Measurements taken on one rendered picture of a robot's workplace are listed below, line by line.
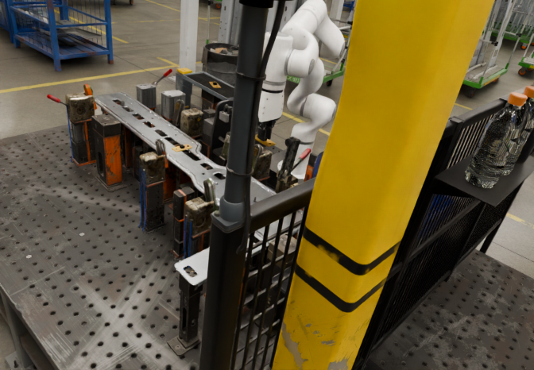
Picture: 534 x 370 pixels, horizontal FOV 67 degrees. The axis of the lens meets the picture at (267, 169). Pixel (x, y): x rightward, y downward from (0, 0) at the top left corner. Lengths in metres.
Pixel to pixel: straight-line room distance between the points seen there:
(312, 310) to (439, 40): 0.38
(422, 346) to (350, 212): 1.15
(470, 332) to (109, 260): 1.35
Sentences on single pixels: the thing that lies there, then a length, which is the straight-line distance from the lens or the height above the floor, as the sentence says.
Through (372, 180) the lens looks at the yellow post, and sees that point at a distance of 0.44.
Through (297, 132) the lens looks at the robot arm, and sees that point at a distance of 1.96.
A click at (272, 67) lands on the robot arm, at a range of 1.21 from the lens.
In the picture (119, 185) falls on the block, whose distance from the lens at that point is 2.07.
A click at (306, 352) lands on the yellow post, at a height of 1.31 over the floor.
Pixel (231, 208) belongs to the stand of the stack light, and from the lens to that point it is 0.43.
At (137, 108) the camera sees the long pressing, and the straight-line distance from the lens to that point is 2.15.
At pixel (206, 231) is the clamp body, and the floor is 0.93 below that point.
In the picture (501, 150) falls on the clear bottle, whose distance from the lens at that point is 0.92.
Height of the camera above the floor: 1.82
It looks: 30 degrees down
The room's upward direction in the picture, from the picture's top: 9 degrees clockwise
